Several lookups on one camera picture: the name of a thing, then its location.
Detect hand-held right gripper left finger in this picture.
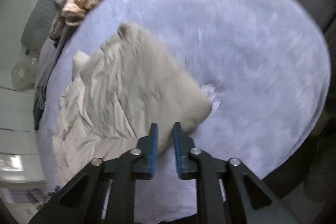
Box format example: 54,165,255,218
28,122,159,224

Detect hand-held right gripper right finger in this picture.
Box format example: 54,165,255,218
172,122,302,224

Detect beige puffer jacket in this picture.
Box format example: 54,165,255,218
52,22,213,188

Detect dark green folded clothes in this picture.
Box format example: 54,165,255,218
33,97,47,132

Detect grey striped scarf with fringe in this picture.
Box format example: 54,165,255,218
35,36,69,109

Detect white wardrobe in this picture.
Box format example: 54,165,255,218
0,84,46,184

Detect white electric fan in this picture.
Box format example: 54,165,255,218
11,59,37,91

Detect olive brown furry garment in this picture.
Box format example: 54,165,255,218
49,13,69,42

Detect grey quilted headboard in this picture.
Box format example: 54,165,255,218
20,0,79,51

